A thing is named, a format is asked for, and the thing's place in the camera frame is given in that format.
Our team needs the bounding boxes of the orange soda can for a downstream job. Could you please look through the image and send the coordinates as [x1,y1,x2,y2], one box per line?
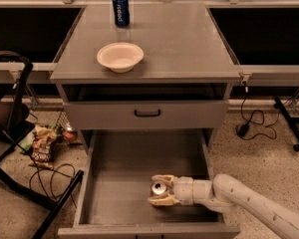
[150,181,167,197]

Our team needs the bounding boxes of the small red snack item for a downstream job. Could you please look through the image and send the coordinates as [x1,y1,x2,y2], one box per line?
[63,123,78,143]

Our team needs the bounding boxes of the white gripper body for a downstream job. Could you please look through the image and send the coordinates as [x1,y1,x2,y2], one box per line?
[172,176,193,205]

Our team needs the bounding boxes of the green snack bag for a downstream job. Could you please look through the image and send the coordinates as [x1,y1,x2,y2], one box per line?
[19,130,35,154]

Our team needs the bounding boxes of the black power adapter cable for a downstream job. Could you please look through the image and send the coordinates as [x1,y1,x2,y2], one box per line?
[235,81,278,141]

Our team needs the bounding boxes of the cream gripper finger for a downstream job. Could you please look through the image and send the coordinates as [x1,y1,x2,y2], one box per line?
[151,174,175,187]
[148,193,178,206]

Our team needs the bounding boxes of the white paper bowl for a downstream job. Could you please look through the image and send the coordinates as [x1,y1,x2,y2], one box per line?
[97,42,144,73]

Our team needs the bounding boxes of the open middle drawer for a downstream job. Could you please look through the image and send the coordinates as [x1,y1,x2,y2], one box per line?
[58,129,240,239]

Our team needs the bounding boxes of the black chair frame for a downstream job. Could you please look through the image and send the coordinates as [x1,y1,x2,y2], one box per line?
[0,51,84,239]

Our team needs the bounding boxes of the closed top drawer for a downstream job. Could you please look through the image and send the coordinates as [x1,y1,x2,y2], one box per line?
[64,101,229,129]

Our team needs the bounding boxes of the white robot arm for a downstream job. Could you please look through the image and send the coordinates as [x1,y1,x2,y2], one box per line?
[149,174,299,239]

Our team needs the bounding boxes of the grey drawer cabinet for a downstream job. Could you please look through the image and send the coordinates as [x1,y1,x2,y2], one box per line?
[50,0,242,239]

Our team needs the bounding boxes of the brown chip bag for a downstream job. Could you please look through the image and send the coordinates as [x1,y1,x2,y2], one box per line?
[29,125,57,170]

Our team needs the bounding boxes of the black top drawer handle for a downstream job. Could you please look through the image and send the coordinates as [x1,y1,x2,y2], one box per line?
[134,109,161,118]

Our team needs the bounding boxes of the black floor cable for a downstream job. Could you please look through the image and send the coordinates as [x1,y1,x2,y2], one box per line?
[28,149,78,208]

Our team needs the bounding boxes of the blue pepsi can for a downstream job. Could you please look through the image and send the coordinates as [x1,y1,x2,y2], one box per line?
[112,0,130,27]

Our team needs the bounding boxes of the black stand leg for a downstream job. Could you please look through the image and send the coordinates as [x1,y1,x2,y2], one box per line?
[274,97,299,151]

